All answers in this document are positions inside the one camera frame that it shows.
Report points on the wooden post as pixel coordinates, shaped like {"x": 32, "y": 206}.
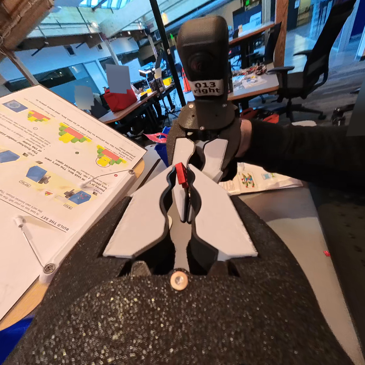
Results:
{"x": 281, "y": 28}

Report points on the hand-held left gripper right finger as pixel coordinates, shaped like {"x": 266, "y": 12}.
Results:
{"x": 225, "y": 225}

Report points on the person's right hand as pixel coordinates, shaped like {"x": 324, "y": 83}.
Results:
{"x": 245, "y": 137}

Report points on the red connector piece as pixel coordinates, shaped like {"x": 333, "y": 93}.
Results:
{"x": 181, "y": 174}

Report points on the loose printed paper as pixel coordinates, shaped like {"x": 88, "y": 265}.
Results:
{"x": 271, "y": 178}

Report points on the white document stand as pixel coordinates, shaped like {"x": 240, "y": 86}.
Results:
{"x": 20, "y": 310}

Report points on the printed instruction sheet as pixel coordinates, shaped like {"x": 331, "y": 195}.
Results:
{"x": 57, "y": 156}

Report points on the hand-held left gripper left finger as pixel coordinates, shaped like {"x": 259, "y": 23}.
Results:
{"x": 137, "y": 225}

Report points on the black perforated board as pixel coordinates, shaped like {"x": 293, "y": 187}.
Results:
{"x": 342, "y": 256}

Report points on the orange traffic cone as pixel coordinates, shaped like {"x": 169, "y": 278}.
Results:
{"x": 186, "y": 81}

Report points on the black pole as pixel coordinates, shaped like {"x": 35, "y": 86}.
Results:
{"x": 168, "y": 57}

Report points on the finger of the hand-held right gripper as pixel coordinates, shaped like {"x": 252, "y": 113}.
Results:
{"x": 215, "y": 156}
{"x": 182, "y": 151}

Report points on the wooden side table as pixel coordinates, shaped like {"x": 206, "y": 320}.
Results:
{"x": 125, "y": 112}

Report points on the red tote bag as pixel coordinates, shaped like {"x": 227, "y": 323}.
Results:
{"x": 119, "y": 101}

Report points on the blue bin with papers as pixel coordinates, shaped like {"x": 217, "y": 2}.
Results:
{"x": 161, "y": 155}

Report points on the blue parts bin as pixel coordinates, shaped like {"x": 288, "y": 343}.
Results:
{"x": 11, "y": 339}

